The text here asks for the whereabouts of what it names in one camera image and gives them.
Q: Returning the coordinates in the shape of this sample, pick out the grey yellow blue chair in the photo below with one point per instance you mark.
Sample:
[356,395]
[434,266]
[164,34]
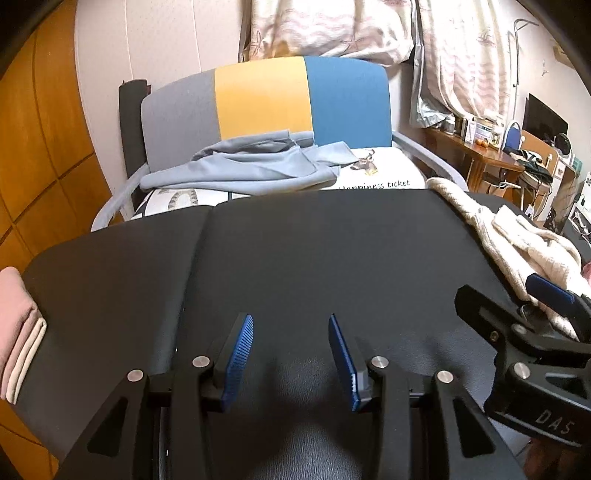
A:
[337,99]

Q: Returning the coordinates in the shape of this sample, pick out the folded pink cloth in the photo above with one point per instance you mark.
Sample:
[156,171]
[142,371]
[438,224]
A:
[19,314]

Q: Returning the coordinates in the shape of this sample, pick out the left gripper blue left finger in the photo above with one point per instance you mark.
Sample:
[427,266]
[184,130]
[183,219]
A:
[152,426]

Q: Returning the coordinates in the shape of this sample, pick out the wooden wardrobe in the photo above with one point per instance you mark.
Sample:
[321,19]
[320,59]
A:
[51,182]

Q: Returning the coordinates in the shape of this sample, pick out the wooden desk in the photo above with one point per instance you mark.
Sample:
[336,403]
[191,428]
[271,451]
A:
[476,160]

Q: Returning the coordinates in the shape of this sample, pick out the pink patterned curtain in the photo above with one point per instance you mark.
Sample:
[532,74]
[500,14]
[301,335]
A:
[466,52]

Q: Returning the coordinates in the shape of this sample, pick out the folded cream cloth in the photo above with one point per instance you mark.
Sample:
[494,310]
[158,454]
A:
[24,360]

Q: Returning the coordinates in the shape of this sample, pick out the white printed seat cushion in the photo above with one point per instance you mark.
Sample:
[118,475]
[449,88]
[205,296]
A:
[379,168]

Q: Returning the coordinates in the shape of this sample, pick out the black monitor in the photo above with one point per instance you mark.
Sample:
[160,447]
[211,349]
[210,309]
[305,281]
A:
[541,121]

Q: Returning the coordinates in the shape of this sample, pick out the grey blue garment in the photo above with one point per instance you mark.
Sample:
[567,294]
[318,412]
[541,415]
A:
[256,165]

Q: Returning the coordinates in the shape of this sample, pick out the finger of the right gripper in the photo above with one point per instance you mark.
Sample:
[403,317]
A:
[524,334]
[575,308]

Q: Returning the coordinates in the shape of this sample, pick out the black rolled mat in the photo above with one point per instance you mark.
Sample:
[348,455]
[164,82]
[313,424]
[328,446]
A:
[130,97]

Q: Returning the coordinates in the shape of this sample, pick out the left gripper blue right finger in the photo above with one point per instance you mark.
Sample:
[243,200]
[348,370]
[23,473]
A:
[424,427]

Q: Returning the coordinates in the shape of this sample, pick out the cream knit sweater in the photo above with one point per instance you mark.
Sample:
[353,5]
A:
[520,249]

